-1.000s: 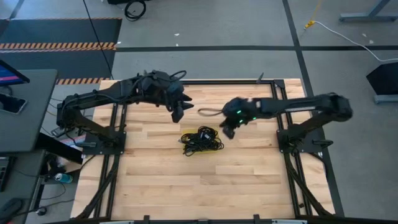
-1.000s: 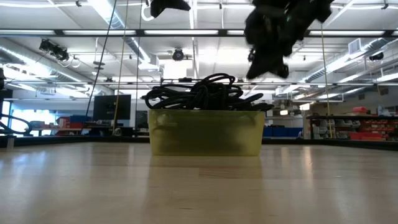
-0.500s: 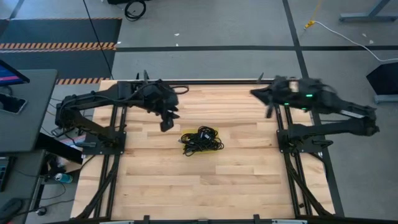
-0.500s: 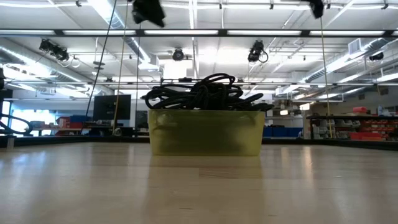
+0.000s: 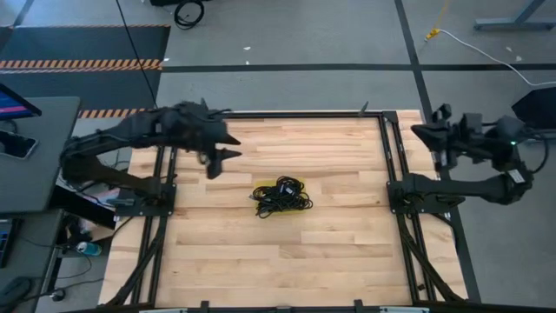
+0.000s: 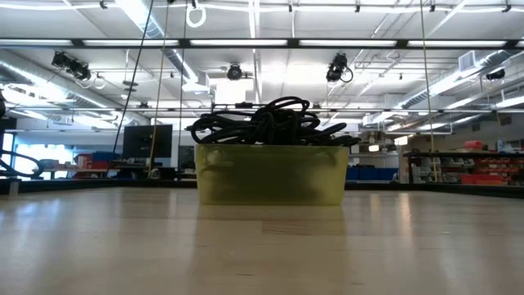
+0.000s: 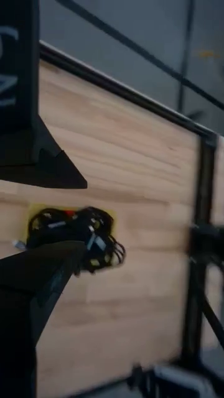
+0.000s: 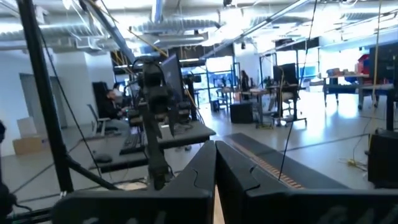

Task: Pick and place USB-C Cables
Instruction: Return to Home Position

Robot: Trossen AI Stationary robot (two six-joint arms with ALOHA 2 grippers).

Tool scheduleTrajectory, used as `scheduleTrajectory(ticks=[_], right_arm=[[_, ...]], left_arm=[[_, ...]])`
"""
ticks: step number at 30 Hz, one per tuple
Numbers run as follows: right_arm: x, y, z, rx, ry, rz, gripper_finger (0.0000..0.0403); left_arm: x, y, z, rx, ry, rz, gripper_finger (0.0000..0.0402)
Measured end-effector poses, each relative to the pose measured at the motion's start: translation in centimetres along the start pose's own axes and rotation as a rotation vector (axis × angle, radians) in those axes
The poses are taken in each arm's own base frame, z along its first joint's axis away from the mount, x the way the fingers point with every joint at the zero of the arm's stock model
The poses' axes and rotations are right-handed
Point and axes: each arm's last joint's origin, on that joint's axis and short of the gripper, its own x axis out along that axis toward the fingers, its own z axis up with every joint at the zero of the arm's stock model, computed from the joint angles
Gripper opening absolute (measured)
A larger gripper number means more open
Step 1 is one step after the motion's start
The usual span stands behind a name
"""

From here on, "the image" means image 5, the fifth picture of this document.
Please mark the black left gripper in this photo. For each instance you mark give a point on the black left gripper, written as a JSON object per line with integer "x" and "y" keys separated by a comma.
{"x": 195, "y": 130}

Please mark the grey side desk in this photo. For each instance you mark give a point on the grey side desk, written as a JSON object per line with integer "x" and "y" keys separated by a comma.
{"x": 43, "y": 174}

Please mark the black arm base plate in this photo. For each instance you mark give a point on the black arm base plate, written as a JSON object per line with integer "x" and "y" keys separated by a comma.
{"x": 167, "y": 204}
{"x": 417, "y": 208}

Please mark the blue water bottle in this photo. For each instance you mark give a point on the blue water bottle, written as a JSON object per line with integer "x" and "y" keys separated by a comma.
{"x": 89, "y": 249}

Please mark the grey metal stand foot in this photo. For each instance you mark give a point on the grey metal stand foot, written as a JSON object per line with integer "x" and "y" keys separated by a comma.
{"x": 499, "y": 24}

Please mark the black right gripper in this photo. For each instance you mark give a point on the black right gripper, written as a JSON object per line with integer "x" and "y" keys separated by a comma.
{"x": 465, "y": 130}

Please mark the monitor with blue screen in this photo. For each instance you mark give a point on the monitor with blue screen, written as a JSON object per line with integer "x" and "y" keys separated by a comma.
{"x": 11, "y": 106}

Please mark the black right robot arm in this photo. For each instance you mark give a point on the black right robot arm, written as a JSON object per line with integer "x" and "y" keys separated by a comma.
{"x": 469, "y": 189}

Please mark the dark keyboard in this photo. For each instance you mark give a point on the dark keyboard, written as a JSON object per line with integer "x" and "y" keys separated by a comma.
{"x": 5, "y": 243}

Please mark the black panel on stand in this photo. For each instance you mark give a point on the black panel on stand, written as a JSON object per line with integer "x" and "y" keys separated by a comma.
{"x": 538, "y": 104}

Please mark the yellow plastic bin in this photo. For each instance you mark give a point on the yellow plastic bin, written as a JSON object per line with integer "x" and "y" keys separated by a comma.
{"x": 260, "y": 182}

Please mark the black smartphone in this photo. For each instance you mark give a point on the black smartphone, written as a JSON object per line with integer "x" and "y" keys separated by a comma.
{"x": 15, "y": 144}

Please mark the black hazard-striped floor mat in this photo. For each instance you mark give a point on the black hazard-striped floor mat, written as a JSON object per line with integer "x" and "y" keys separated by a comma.
{"x": 87, "y": 43}

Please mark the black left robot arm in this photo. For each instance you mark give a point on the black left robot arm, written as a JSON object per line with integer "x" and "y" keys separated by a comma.
{"x": 108, "y": 130}

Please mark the black aluminium table frame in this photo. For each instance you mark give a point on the black aluminium table frame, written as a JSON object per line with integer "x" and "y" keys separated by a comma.
{"x": 304, "y": 115}

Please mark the dark grey computer mouse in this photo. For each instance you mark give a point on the dark grey computer mouse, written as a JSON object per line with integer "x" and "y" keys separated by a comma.
{"x": 15, "y": 290}

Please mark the grey low desk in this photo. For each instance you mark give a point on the grey low desk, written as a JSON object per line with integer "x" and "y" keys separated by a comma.
{"x": 35, "y": 261}

